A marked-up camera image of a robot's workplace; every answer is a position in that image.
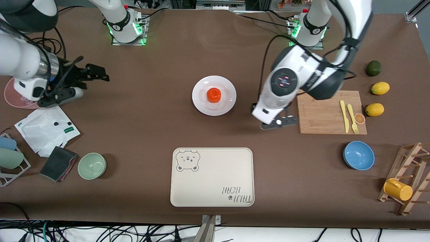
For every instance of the crumpled clear plastic wrap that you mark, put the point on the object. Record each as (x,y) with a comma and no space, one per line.
(25,99)

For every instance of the yellow lemon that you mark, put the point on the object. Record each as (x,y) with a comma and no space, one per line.
(380,88)
(374,110)

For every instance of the orange fruit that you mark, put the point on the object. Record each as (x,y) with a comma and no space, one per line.
(214,95)

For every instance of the yellow mug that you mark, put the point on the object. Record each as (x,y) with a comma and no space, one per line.
(398,190)

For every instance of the white round plate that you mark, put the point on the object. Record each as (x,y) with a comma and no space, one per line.
(201,101)

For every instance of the dark grey folded cloth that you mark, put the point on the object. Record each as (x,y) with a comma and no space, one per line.
(57,163)

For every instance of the cream tray with bear print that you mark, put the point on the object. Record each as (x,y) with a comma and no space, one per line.
(215,178)

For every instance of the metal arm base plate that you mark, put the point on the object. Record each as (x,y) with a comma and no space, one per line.
(307,47)
(145,32)

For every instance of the yellow plastic knife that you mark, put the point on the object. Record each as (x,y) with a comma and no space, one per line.
(345,117)

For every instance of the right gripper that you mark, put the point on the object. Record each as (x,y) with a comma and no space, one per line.
(69,74)

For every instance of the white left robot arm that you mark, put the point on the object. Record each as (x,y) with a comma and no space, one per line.
(302,60)

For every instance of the blue bowl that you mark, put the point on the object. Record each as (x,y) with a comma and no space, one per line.
(358,155)

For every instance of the yellow plastic fork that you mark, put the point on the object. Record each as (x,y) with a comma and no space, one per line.
(352,116)

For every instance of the dark green avocado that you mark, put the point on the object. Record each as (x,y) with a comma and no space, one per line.
(373,68)

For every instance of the wooden peg cup rack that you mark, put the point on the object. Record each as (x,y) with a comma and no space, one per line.
(401,161)

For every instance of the metal table mount bracket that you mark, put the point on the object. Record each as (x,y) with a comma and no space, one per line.
(209,228)

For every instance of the wooden cutting board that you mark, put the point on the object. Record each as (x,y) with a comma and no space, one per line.
(319,114)

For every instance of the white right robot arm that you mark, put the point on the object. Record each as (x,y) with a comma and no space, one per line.
(20,60)

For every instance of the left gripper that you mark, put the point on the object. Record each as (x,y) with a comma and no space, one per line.
(252,106)

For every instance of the aluminium frame profile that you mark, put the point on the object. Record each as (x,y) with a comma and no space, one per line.
(418,10)

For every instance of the pale blue cup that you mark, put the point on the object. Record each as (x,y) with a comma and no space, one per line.
(6,143)

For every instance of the pink bowl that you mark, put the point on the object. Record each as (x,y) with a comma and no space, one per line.
(11,97)

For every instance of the pale green cup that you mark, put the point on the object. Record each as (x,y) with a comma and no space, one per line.
(10,158)

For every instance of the white plastic bag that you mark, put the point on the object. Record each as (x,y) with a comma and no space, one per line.
(40,134)

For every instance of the toy orange slice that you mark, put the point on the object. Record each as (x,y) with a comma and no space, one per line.
(359,119)

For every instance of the pale green bowl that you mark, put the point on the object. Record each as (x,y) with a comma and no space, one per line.
(91,166)

